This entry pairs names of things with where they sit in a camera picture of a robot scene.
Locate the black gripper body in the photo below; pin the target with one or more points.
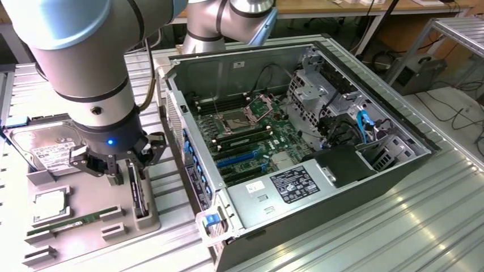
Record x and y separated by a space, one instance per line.
109 139

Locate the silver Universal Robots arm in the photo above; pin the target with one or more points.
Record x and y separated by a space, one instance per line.
75 56

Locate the grey parts rack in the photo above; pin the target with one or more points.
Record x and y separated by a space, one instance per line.
91 195

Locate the hard disk in blue carrier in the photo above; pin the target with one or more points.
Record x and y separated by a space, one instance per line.
41 147

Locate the green RAM stick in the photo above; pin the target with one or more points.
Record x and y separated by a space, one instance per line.
75 222

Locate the socket locking lever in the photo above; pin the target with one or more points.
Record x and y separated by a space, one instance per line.
217 109

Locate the silver CPU chip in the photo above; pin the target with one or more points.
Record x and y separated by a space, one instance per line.
49 208

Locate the CPU socket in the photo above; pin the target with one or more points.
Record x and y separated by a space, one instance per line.
233 122

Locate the black installed RAM stick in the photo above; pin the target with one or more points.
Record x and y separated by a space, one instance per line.
244 140

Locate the black expansion slot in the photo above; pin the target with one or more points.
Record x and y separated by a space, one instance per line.
244 173

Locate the blue case latch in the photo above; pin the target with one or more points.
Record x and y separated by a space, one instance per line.
211 220

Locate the open metal socket cover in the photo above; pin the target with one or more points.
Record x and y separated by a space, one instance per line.
260 104

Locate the green motherboard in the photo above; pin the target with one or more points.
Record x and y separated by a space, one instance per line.
280 136

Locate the grey power supply unit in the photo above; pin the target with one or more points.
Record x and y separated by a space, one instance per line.
264 198

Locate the silver chipset heatsink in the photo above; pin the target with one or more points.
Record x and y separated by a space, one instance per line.
285 160

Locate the metal disk bay cage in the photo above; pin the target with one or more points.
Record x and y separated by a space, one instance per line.
309 99

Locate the black plastic air shroud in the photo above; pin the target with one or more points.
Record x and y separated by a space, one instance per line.
344 167

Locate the open black PC case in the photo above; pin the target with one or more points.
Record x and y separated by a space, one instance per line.
303 241

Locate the grey black floor device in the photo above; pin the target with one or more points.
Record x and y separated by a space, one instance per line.
417 73

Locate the wooden desk with white frame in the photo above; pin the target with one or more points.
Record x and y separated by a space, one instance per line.
340 7

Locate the aluminium frame shelf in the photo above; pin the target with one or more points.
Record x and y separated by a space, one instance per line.
457 31

